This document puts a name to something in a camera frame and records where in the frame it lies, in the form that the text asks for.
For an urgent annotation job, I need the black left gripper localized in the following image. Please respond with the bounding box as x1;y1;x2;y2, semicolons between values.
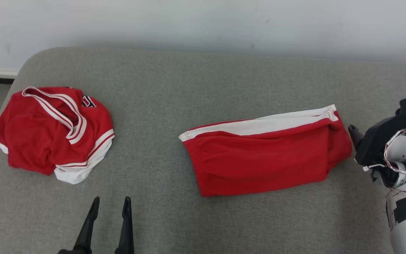
58;196;135;254

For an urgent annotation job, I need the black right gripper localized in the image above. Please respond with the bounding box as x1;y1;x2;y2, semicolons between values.
347;96;406;167

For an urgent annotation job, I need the red shorts white side stripe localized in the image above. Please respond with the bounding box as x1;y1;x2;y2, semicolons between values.
179;104;353;197

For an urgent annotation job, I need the red jersey white trim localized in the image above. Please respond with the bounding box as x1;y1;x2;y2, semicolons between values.
0;86;115;185

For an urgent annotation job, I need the thin red white wire bundle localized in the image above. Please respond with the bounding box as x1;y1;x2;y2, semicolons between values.
383;128;406;203

